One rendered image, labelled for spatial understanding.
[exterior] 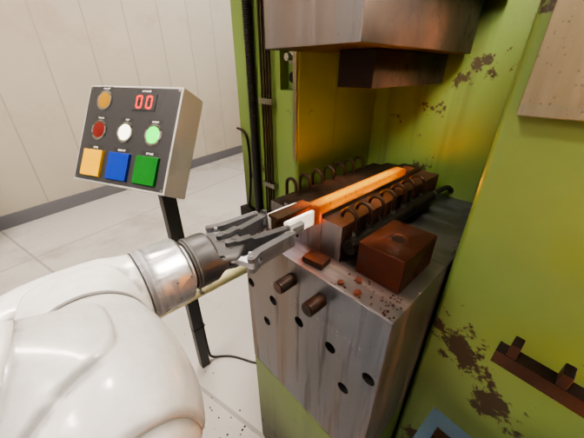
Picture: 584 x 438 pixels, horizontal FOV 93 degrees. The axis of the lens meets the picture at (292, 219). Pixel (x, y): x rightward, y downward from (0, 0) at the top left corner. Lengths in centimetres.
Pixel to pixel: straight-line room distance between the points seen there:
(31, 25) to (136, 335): 336
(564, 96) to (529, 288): 28
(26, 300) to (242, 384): 119
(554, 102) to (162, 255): 51
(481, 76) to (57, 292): 88
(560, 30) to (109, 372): 53
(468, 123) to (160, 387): 84
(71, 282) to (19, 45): 318
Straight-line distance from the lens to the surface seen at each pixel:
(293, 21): 53
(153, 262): 37
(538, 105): 48
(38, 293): 36
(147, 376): 20
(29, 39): 349
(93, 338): 23
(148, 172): 81
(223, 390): 146
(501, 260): 57
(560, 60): 48
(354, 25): 45
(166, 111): 83
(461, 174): 90
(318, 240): 56
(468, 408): 80
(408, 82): 65
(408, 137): 94
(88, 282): 34
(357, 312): 48
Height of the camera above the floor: 124
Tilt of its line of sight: 28 degrees down
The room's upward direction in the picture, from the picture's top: straight up
